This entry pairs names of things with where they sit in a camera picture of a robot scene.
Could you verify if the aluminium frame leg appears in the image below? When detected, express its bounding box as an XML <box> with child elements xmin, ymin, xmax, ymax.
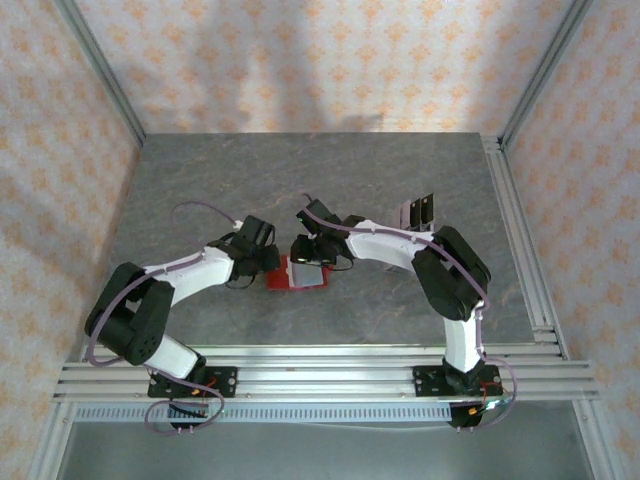
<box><xmin>27</xmin><ymin>399</ymin><xmax>76</xmax><ymax>480</ymax></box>
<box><xmin>572</xmin><ymin>399</ymin><xmax>616</xmax><ymax>480</ymax></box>

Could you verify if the clear acrylic card stand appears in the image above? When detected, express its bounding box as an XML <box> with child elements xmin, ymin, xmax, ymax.
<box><xmin>383</xmin><ymin>192</ymin><xmax>437</xmax><ymax>275</ymax></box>

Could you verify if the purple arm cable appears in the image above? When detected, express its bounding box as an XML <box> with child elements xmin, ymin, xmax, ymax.
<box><xmin>301</xmin><ymin>194</ymin><xmax>520</xmax><ymax>432</ymax></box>
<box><xmin>84</xmin><ymin>201</ymin><xmax>241</xmax><ymax>437</ymax></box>

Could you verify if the arm control board with wires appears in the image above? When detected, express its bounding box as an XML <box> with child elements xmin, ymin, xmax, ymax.
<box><xmin>447</xmin><ymin>397</ymin><xmax>516</xmax><ymax>431</ymax></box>

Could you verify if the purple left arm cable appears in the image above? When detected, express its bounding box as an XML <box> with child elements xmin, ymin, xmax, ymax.
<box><xmin>84</xmin><ymin>201</ymin><xmax>241</xmax><ymax>437</ymax></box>

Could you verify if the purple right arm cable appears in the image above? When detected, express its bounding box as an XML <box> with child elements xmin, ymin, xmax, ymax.
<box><xmin>301</xmin><ymin>194</ymin><xmax>520</xmax><ymax>432</ymax></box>

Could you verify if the wide aluminium base rail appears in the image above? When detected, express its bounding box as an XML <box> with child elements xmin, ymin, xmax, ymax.
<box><xmin>52</xmin><ymin>360</ymin><xmax>601</xmax><ymax>403</ymax></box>

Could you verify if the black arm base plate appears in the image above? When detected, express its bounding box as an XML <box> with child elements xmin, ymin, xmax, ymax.
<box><xmin>411</xmin><ymin>364</ymin><xmax>501</xmax><ymax>399</ymax></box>
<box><xmin>147</xmin><ymin>366</ymin><xmax>238</xmax><ymax>400</ymax></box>

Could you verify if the aluminium corner post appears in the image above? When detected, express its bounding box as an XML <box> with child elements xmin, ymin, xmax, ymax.
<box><xmin>498</xmin><ymin>0</ymin><xmax>596</xmax><ymax>146</ymax></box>
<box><xmin>53</xmin><ymin>0</ymin><xmax>147</xmax><ymax>147</ymax></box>

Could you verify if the aluminium side rail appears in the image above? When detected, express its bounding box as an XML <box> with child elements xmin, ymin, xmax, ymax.
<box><xmin>480</xmin><ymin>132</ymin><xmax>571</xmax><ymax>361</ymax></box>

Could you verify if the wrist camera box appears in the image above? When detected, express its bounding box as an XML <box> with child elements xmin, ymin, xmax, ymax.
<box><xmin>298</xmin><ymin>198</ymin><xmax>344</xmax><ymax>235</ymax></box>
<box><xmin>234</xmin><ymin>214</ymin><xmax>277</xmax><ymax>247</ymax></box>

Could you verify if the slim aluminium table-edge rail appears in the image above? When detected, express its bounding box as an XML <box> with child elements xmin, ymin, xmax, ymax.
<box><xmin>79</xmin><ymin>343</ymin><xmax>571</xmax><ymax>363</ymax></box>

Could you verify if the slotted grey cable duct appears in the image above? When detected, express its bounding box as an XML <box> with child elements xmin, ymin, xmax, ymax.
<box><xmin>73</xmin><ymin>404</ymin><xmax>454</xmax><ymax>425</ymax></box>

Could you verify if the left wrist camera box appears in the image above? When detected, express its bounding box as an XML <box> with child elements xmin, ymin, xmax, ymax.
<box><xmin>234</xmin><ymin>214</ymin><xmax>277</xmax><ymax>247</ymax></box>

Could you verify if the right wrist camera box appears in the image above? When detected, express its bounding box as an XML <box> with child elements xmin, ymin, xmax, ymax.
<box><xmin>298</xmin><ymin>198</ymin><xmax>344</xmax><ymax>235</ymax></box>

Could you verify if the red card holder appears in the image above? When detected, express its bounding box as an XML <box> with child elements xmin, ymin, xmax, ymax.
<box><xmin>265</xmin><ymin>253</ymin><xmax>330</xmax><ymax>292</ymax></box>

